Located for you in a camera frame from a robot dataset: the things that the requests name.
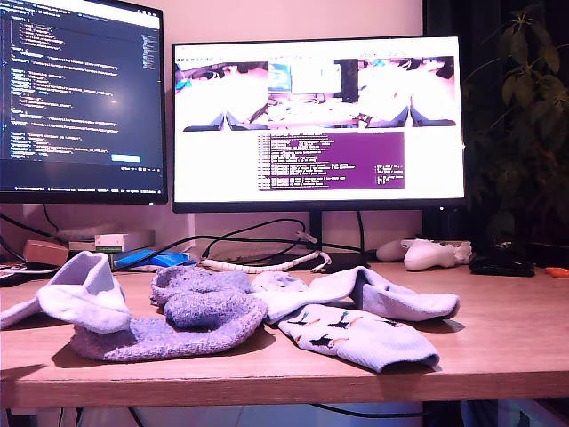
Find green leafy houseplant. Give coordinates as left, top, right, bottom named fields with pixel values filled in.
left=461, top=4, right=569, bottom=250

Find white toucan print sock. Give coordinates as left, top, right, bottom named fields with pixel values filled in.
left=250, top=270, right=312, bottom=298
left=277, top=303, right=442, bottom=374

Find brown cardboard box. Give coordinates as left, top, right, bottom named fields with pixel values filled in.
left=21, top=238, right=70, bottom=267

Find white spiral cable wrap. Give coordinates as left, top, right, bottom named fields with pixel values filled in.
left=199, top=250, right=333, bottom=274

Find blue pouch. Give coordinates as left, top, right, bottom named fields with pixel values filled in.
left=113, top=249, right=199, bottom=270

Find dark code screen monitor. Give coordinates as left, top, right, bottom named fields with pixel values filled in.
left=0, top=0, right=169, bottom=205

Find white screen monitor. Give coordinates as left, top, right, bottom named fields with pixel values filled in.
left=171, top=35, right=468, bottom=214

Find black printed magazine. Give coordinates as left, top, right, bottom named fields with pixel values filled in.
left=0, top=261, right=59, bottom=288

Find fuzzy grey sock thread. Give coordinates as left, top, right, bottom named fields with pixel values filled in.
left=69, top=295, right=270, bottom=362

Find white box green label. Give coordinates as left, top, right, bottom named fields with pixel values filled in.
left=93, top=230, right=156, bottom=253

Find black monitor stand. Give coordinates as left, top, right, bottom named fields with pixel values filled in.
left=284, top=211, right=370, bottom=273

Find white game controller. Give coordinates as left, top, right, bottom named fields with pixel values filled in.
left=403, top=238, right=459, bottom=272

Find stacked small boxes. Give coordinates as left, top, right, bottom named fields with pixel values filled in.
left=66, top=239, right=97, bottom=257

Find black wallet case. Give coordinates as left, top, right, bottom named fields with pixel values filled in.
left=469, top=253, right=537, bottom=278

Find fuzzy grey knit sock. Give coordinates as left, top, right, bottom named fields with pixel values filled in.
left=149, top=265, right=263, bottom=331

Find plain white sock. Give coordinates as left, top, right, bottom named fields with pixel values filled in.
left=261, top=265, right=461, bottom=325
left=0, top=250, right=133, bottom=334

